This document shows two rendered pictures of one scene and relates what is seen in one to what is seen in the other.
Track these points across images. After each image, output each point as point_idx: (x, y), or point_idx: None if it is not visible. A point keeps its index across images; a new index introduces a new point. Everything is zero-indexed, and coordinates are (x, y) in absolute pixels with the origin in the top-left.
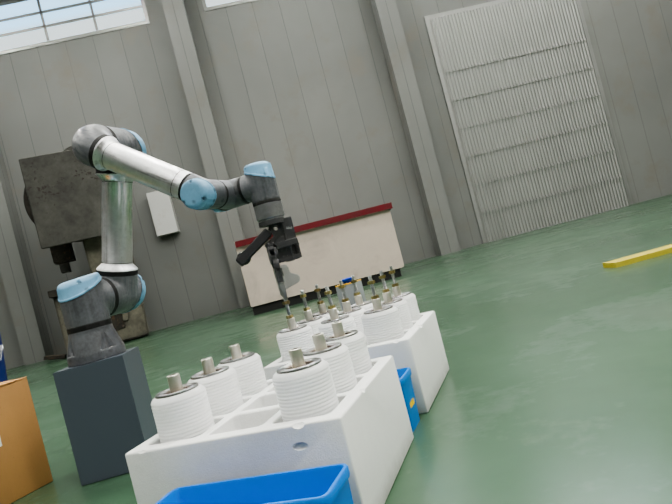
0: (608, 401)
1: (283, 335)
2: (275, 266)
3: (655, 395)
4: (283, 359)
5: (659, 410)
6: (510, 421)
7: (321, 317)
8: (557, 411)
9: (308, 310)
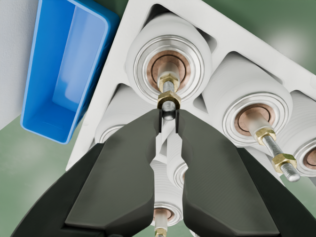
0: (35, 184)
1: (135, 41)
2: (18, 234)
3: (31, 195)
4: (155, 19)
5: (9, 187)
6: (34, 148)
7: (232, 140)
8: (35, 168)
9: (253, 136)
